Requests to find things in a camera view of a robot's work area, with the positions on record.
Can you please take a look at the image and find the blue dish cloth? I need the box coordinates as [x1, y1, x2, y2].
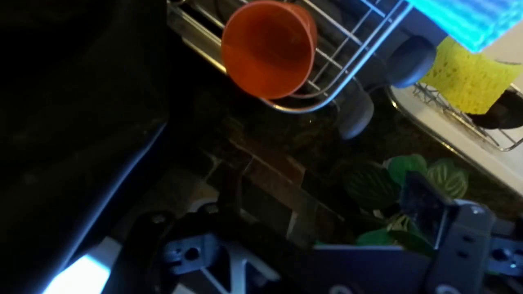
[407, 0, 523, 53]

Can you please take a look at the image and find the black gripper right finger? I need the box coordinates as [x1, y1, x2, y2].
[398, 170, 523, 294]

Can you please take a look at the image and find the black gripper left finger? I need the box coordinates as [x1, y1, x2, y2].
[103, 208, 284, 294]

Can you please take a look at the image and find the white kitchen sink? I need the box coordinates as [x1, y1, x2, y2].
[384, 22, 523, 200]

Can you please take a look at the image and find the green leafy plant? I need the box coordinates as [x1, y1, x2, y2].
[341, 154, 469, 257]

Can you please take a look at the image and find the orange plastic cup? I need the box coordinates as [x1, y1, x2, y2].
[220, 0, 318, 100]

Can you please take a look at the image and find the stainless steel dish rack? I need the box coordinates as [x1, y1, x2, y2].
[165, 0, 438, 143]

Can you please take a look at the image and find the yellow sponge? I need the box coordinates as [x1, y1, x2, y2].
[421, 38, 523, 115]

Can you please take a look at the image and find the wire sponge caddy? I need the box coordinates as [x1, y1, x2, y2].
[413, 84, 523, 152]

